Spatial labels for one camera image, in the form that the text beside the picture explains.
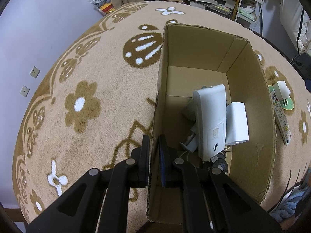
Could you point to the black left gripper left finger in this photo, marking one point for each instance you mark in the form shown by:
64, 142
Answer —
130, 173

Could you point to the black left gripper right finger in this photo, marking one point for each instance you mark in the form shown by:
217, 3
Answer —
177, 172

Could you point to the black car key fob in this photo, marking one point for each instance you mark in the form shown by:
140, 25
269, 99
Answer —
219, 161

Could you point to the white 120W charger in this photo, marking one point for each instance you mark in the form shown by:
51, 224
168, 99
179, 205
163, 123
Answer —
237, 125

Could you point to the white rectangular power adapter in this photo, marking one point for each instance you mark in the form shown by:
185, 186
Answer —
211, 120

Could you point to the brown cardboard box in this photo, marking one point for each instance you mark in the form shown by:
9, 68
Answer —
196, 56

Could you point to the grey blue device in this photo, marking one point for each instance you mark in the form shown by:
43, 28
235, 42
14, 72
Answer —
189, 143

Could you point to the green earbuds case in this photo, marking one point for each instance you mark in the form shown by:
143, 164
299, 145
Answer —
189, 111

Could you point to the white remote control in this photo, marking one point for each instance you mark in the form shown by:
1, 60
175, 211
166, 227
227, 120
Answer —
280, 117

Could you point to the green cartoon coaster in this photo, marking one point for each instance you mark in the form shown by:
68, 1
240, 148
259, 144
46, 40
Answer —
287, 104

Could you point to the white cube charger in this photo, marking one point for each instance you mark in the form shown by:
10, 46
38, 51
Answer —
281, 90

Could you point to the plastic bag of items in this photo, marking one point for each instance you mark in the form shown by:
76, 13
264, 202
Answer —
103, 6

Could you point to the white metal rack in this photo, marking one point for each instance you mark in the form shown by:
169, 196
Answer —
249, 13

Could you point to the white bedding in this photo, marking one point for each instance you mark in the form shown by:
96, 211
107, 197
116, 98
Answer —
296, 23

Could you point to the wall socket lower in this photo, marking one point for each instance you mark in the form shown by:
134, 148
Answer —
24, 91

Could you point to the wall socket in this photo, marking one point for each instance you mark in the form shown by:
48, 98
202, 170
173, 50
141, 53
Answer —
24, 91
34, 72

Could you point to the wall socket upper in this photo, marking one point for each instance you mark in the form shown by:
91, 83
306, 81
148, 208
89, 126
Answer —
34, 72

